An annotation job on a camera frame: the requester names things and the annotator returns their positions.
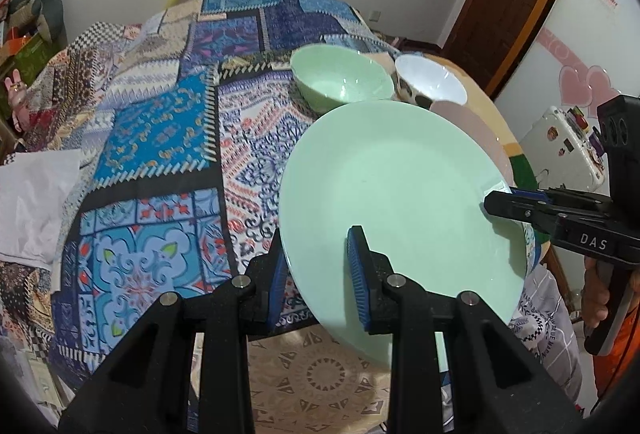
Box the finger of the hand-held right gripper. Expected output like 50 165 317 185
482 191 568 240
511 187 618 215

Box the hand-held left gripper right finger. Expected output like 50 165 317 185
346 224 587 434

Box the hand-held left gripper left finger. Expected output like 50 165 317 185
57 228 292 434

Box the pink bowl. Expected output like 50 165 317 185
430 100 513 185

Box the green plate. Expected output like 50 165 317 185
279 100 527 372

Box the white bowl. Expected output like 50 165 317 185
394 53 468 108

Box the green bowl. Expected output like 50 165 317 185
290 44 396 117

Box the person's right hand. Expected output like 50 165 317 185
582 258 612 331

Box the white stickered appliance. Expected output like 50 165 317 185
520 106 613 195

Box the white lilac printed cloth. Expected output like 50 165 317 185
509 264 584 402

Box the person's orange clothing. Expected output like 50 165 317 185
595 309 640 417

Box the blue patchwork blanket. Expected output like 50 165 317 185
0 0 536 434

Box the brown checkered patchwork cloth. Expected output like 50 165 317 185
15 19 166 155

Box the green cardboard box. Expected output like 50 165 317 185
0 33 53 82

